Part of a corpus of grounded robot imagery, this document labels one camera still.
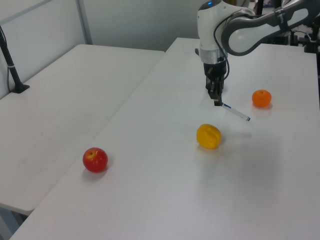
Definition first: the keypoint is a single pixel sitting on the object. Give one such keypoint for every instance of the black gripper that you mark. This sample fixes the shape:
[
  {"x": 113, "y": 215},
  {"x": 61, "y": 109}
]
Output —
[{"x": 215, "y": 73}]

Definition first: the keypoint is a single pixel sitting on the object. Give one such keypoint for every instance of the blue and white marker pen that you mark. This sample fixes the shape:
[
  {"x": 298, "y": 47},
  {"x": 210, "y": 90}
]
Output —
[{"x": 236, "y": 112}]

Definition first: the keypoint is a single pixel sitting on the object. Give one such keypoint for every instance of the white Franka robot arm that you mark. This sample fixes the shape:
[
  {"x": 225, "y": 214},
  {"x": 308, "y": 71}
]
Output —
[{"x": 250, "y": 32}]

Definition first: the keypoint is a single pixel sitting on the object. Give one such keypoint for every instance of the yellow bell pepper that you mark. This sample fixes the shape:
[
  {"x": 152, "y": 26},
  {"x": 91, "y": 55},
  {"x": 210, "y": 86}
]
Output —
[{"x": 208, "y": 136}]

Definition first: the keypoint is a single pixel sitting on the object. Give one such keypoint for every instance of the orange mandarin fruit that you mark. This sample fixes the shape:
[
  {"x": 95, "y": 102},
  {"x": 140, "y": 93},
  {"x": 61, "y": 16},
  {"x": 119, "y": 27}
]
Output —
[{"x": 261, "y": 98}]

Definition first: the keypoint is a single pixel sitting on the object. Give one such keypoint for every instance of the black background equipment stand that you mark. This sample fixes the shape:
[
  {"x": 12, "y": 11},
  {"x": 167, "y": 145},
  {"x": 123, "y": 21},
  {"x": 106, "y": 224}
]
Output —
[{"x": 311, "y": 40}]

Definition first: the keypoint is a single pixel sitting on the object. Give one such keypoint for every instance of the red apple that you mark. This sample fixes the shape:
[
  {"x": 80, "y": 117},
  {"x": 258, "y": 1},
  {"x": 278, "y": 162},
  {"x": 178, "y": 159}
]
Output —
[{"x": 95, "y": 160}]

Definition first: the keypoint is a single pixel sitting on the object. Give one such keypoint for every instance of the black pole with base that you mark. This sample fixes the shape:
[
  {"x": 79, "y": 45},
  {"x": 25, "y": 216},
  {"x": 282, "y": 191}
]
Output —
[{"x": 11, "y": 67}]

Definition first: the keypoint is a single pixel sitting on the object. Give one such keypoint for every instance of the grey partition post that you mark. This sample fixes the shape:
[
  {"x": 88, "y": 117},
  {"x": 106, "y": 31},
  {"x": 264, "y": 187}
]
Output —
[{"x": 84, "y": 22}]

